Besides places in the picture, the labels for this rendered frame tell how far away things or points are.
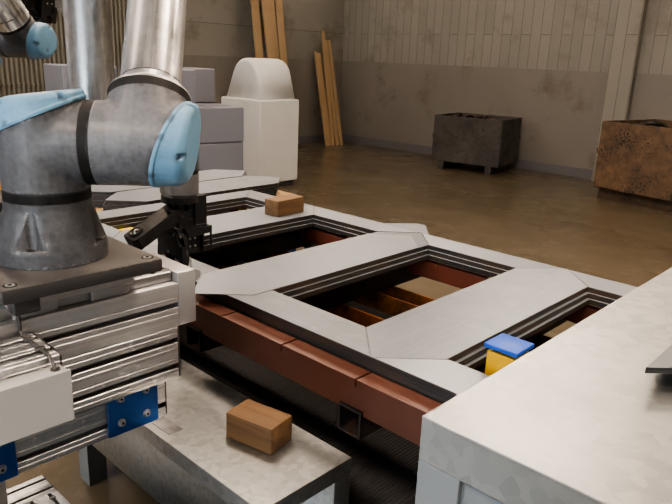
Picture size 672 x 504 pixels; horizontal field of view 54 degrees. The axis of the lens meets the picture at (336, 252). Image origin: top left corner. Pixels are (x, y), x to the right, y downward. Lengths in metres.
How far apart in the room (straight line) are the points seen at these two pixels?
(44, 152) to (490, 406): 0.64
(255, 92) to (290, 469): 5.85
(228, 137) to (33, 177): 4.23
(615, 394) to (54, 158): 0.72
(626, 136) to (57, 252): 6.74
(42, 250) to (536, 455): 0.68
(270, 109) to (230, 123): 1.68
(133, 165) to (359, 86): 10.08
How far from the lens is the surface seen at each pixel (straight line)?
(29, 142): 0.94
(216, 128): 5.07
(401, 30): 10.43
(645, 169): 7.25
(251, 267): 1.54
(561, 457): 0.53
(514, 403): 0.59
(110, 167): 0.92
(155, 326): 1.06
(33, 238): 0.97
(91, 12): 1.19
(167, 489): 1.65
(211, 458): 1.16
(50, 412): 0.89
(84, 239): 0.96
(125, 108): 0.93
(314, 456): 1.16
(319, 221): 2.05
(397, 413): 1.05
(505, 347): 1.11
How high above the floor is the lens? 1.32
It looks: 16 degrees down
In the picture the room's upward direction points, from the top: 2 degrees clockwise
